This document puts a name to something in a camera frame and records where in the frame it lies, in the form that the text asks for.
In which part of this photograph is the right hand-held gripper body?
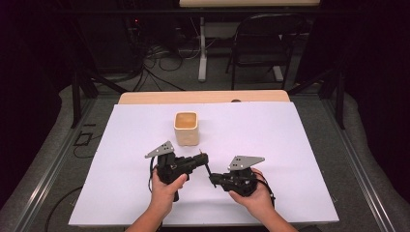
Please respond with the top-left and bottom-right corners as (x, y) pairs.
(222, 156), (266, 197)

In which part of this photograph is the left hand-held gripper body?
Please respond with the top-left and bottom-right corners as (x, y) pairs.
(144, 140), (196, 203)

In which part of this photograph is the dark blue pen gold tip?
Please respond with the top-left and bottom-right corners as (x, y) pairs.
(198, 149), (217, 189)

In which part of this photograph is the person's right hand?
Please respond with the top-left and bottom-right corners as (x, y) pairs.
(228, 167), (276, 218)

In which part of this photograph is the person's left hand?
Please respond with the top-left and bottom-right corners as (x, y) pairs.
(149, 167), (190, 220)

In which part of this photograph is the orange square cup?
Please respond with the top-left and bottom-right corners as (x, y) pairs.
(173, 111), (200, 147)

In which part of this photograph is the wooden table with white legs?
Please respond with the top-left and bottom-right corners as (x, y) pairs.
(178, 0), (322, 83)

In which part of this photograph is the black metal stand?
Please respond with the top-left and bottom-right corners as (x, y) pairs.
(70, 62), (129, 130)
(287, 67), (346, 131)

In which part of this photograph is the black folding chair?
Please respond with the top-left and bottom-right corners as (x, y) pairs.
(224, 13), (308, 92)

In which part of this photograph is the left hand-held gripper black cable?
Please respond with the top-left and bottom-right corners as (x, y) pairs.
(147, 156), (160, 194)

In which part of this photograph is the hand-held gripper black cable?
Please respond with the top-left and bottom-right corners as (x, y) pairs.
(255, 172), (277, 209)
(147, 156), (160, 194)

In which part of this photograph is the right hand-held gripper black cable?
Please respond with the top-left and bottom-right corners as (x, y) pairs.
(255, 172), (277, 209)

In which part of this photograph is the thin black floor cable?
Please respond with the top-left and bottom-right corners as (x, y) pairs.
(73, 123), (104, 160)

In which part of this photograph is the tangle of black floor cables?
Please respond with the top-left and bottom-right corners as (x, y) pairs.
(127, 38), (196, 93)

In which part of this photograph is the grey metal floor rail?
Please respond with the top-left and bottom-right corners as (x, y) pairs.
(11, 98), (98, 232)
(320, 98), (399, 232)

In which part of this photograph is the thick black floor cable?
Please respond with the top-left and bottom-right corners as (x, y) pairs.
(44, 186), (84, 232)

